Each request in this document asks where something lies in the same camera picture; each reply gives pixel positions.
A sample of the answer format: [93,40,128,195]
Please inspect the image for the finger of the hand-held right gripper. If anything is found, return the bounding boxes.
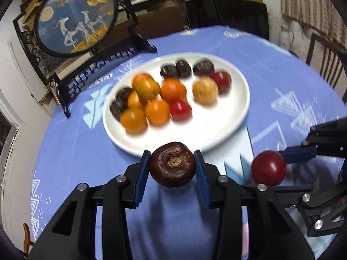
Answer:
[272,180,347,237]
[278,119,347,163]

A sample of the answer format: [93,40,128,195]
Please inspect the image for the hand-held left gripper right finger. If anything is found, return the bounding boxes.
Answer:
[193,149,316,260]

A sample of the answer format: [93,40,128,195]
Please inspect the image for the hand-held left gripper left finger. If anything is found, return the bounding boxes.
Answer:
[28,149,151,260]

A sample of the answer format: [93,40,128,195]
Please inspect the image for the red cherry tomato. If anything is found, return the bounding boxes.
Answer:
[210,71,232,94]
[169,99,193,122]
[250,150,287,187]

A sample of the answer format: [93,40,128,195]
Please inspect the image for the white round plate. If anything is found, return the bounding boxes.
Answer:
[102,52,250,158]

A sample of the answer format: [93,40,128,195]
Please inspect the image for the cluster of orange tomatoes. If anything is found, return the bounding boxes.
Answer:
[119,73,219,135]

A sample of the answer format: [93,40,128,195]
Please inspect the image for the blue printed tablecloth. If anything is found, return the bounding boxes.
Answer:
[28,25,347,260]

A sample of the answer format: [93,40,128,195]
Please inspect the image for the dark wooden slatted chair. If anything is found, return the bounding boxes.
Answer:
[306,34,347,90]

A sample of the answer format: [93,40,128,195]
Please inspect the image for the white ceramic jug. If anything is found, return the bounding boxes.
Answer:
[290,22,303,52]
[279,26,292,46]

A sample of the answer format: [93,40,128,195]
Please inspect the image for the light wooden chair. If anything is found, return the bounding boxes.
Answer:
[23,222,36,255]

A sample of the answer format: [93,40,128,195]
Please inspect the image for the beige striped curtain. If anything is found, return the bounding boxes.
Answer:
[279,0,347,41]

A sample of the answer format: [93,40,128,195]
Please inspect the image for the brown cardboard sheet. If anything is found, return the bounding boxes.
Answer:
[134,4,187,40]

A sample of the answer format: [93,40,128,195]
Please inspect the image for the round painted screen on stand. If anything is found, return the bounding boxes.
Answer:
[13,0,158,118]

